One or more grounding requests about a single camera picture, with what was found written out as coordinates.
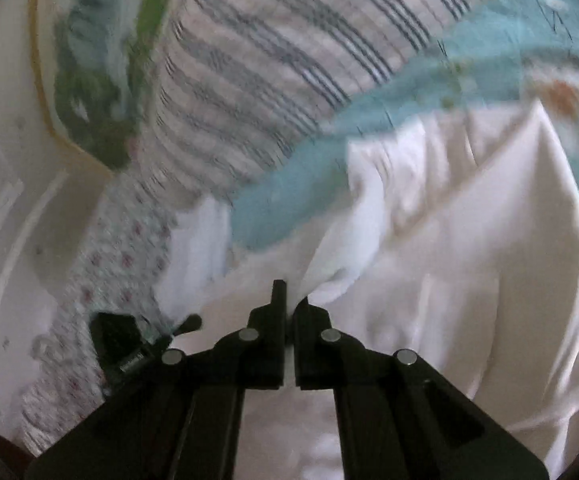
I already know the green and blue cloth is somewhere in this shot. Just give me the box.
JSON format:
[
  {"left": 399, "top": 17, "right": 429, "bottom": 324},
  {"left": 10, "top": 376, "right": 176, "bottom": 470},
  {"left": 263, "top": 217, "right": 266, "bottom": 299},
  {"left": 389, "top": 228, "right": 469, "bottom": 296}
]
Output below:
[{"left": 28, "top": 0, "right": 180, "bottom": 171}]

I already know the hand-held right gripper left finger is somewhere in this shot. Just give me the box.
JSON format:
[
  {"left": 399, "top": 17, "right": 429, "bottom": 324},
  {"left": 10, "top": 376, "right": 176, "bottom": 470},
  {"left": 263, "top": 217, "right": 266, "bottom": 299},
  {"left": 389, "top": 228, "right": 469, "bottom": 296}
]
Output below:
[{"left": 24, "top": 280, "right": 288, "bottom": 480}]

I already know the large white garment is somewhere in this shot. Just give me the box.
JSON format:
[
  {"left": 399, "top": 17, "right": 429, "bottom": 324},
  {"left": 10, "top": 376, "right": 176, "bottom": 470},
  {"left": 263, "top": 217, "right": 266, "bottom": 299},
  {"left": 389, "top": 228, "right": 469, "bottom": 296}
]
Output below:
[{"left": 194, "top": 100, "right": 579, "bottom": 480}]

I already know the small white garment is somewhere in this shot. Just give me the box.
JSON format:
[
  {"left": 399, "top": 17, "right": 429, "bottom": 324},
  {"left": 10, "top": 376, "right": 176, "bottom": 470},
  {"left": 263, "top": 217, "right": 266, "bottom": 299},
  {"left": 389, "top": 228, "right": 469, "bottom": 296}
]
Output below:
[{"left": 157, "top": 197, "right": 233, "bottom": 321}]

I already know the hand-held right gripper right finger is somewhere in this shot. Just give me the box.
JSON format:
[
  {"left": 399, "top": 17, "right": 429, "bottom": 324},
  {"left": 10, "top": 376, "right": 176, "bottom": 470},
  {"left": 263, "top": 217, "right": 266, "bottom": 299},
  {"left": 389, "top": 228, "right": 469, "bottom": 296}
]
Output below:
[{"left": 293, "top": 297, "right": 550, "bottom": 480}]

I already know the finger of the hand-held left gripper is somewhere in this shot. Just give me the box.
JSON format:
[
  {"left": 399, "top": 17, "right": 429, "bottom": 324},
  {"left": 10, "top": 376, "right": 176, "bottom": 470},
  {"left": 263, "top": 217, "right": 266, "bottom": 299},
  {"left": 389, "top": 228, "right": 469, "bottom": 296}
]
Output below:
[{"left": 168, "top": 314, "right": 203, "bottom": 339}]

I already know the plaid striped pillow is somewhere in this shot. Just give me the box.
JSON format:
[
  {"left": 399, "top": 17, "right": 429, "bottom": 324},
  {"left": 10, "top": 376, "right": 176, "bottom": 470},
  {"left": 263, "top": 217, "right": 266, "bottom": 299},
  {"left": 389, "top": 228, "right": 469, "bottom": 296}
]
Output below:
[{"left": 130, "top": 0, "right": 545, "bottom": 203}]

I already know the pink floral bed sheet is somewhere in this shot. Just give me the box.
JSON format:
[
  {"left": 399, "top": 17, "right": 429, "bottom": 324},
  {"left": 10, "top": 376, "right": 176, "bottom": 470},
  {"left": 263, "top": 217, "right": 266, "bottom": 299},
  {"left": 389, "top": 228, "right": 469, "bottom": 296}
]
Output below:
[{"left": 20, "top": 175, "right": 180, "bottom": 456}]

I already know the teal floral blanket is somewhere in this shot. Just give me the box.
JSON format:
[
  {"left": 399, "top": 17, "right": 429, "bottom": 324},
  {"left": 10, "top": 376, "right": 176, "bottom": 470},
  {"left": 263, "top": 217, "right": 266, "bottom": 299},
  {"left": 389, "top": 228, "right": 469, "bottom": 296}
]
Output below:
[{"left": 230, "top": 0, "right": 579, "bottom": 351}]

